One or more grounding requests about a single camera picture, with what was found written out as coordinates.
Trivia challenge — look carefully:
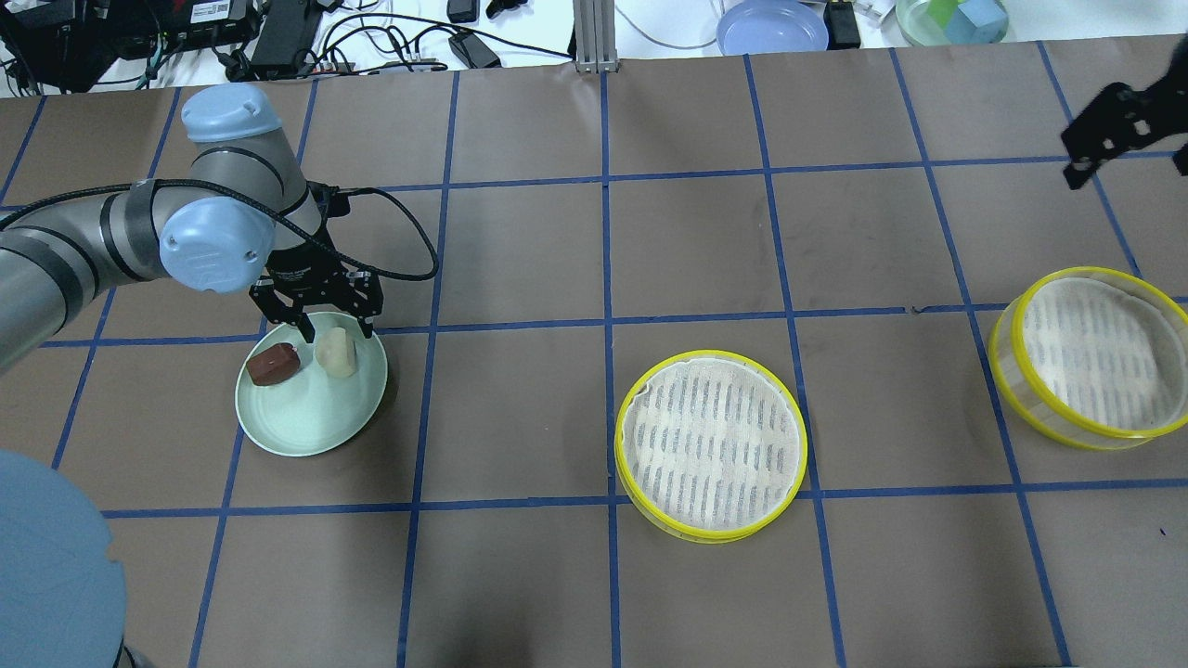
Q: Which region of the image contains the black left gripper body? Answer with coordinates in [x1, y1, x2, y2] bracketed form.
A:
[249, 248, 383, 326]

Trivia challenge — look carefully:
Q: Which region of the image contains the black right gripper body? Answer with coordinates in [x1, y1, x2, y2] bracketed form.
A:
[1061, 37, 1187, 171]

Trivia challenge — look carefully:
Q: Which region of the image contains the cream white bun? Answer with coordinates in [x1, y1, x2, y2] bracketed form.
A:
[315, 327, 358, 378]

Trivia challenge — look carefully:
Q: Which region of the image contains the yellow rimmed steamer basket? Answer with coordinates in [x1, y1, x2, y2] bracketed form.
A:
[614, 348, 807, 546]
[986, 266, 1187, 452]

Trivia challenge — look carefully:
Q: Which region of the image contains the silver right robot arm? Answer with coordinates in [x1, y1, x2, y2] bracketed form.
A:
[4, 34, 1184, 667]

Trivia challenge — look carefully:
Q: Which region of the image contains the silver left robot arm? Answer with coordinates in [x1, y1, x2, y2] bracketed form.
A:
[1, 83, 383, 368]

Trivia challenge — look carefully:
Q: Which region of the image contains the brown chocolate bun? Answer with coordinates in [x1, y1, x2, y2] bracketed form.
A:
[245, 342, 302, 386]

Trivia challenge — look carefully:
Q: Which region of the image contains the light green plate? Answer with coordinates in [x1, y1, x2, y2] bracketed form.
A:
[235, 311, 388, 456]

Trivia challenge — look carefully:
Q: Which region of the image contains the blue foam cube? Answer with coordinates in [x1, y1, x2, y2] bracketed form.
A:
[944, 0, 1009, 44]

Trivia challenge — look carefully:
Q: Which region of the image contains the green foam cube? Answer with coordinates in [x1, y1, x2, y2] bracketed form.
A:
[925, 0, 962, 29]

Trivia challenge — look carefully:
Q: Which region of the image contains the clear green bowl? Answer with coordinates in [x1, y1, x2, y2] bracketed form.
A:
[896, 0, 1011, 48]

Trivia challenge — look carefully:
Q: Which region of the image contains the black power adapter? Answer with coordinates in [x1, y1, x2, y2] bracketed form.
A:
[448, 32, 503, 71]

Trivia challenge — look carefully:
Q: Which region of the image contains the blue plate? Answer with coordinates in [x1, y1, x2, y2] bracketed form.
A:
[716, 1, 829, 56]

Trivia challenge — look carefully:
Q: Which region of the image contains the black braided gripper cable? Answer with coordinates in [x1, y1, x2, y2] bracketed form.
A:
[149, 176, 440, 283]

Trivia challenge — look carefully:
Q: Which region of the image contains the aluminium frame post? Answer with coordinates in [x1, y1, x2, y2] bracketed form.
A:
[573, 0, 620, 73]

